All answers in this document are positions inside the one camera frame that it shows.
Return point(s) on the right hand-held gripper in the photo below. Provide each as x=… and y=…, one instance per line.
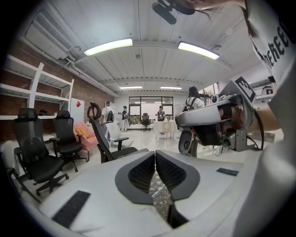
x=245, y=92

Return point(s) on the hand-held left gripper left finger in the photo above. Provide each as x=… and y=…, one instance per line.
x=138, y=176

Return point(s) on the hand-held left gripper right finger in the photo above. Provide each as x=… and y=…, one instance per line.
x=175, y=171

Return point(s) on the person's right forearm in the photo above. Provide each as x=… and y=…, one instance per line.
x=266, y=120

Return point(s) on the person's right hand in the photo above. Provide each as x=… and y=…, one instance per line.
x=237, y=118

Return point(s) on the black rounded floor appliance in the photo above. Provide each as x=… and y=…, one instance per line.
x=186, y=143

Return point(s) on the table with patterned cloth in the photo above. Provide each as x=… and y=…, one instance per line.
x=166, y=128

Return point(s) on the wicker table with glass top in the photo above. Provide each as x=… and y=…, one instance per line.
x=162, y=206

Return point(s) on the long ceiling light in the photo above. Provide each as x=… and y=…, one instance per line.
x=171, y=87
x=108, y=46
x=197, y=49
x=130, y=87

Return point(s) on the white office chair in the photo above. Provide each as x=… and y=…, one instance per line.
x=115, y=136

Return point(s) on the black office chair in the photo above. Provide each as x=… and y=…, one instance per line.
x=146, y=120
x=65, y=139
x=39, y=162
x=104, y=143

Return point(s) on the black framed window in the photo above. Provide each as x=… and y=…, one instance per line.
x=150, y=108

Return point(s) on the pink soft armchair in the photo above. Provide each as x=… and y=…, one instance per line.
x=89, y=139

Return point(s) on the white cabinet with red mark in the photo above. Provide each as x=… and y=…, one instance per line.
x=76, y=113

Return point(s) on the grey printed t-shirt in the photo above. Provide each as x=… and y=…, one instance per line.
x=277, y=76

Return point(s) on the white ceiling air conditioner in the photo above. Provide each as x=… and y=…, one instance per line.
x=46, y=37

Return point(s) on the black head-worn camera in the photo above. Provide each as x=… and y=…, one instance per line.
x=162, y=10

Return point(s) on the white wall shelving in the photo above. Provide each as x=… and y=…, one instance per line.
x=34, y=92

